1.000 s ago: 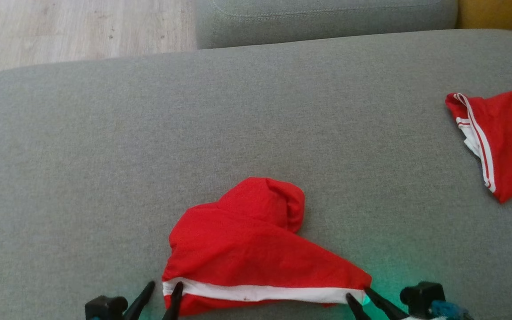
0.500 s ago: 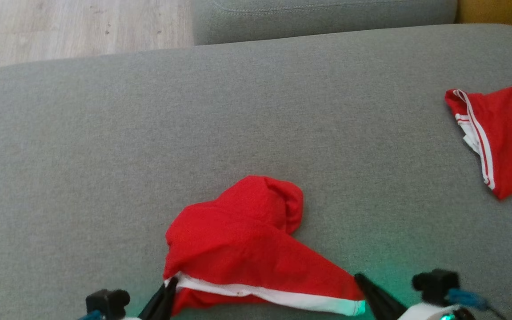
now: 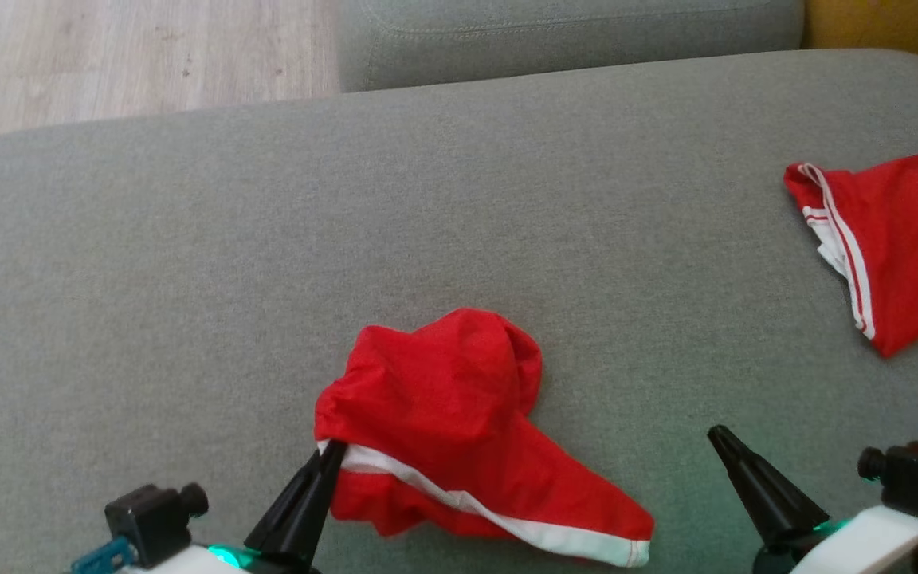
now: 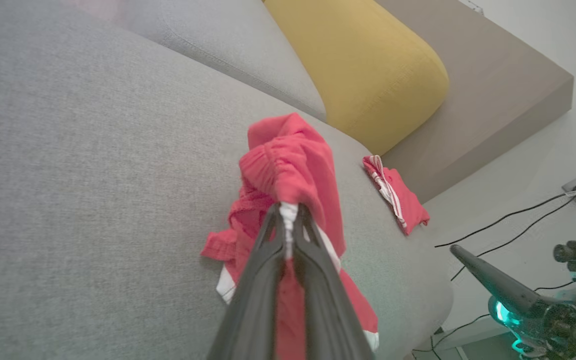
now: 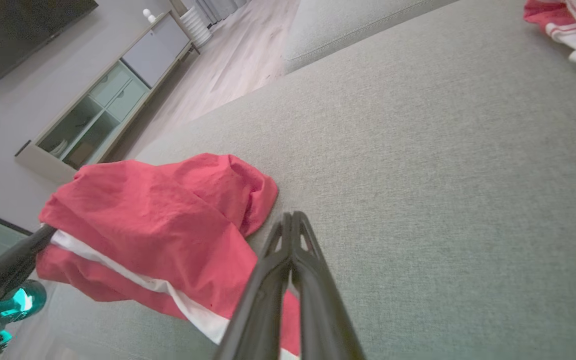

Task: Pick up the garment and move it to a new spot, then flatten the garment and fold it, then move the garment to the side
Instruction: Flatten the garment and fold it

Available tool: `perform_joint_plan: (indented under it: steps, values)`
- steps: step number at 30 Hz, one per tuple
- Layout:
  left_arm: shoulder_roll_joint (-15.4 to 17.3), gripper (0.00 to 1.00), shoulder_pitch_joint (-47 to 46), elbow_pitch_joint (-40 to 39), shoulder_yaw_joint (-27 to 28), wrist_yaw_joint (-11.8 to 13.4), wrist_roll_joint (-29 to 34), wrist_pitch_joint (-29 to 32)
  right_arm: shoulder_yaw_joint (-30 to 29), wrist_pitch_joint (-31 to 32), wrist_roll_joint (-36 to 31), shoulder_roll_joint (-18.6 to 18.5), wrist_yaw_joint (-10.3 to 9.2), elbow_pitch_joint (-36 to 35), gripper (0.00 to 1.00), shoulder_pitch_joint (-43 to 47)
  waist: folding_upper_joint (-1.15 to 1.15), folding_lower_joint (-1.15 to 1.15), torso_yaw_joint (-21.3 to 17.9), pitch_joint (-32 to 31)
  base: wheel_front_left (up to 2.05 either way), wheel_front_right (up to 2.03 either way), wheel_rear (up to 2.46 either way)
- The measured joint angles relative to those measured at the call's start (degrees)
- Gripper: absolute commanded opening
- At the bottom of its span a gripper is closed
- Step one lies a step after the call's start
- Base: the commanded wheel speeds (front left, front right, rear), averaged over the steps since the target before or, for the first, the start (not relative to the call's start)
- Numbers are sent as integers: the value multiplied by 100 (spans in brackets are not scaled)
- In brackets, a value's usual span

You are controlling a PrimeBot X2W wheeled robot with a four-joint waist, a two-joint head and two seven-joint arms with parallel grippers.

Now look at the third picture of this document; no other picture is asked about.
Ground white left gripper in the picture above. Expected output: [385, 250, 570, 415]
[116, 440, 349, 574]

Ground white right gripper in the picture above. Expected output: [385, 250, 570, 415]
[707, 426, 918, 574]

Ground red shorts with white trim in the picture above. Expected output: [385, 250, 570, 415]
[314, 307, 656, 568]

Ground red shirt with white sleeves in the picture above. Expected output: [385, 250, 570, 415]
[783, 142, 918, 360]

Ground large grey sofa seat cushion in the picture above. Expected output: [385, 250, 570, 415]
[0, 48, 918, 574]

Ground small grey sofa cushion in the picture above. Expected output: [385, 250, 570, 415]
[337, 0, 806, 92]

